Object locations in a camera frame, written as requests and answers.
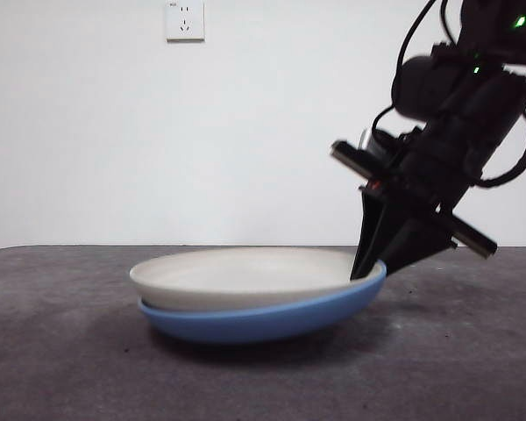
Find white round plate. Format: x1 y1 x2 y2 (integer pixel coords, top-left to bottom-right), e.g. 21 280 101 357
129 246 385 313

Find blue round plate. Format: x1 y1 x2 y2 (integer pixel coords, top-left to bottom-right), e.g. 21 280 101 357
139 259 387 345

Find pale grey camera box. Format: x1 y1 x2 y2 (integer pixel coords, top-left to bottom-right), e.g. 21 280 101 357
358 128 380 155

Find white wall socket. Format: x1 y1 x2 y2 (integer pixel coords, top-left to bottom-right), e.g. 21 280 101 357
166 2 206 43

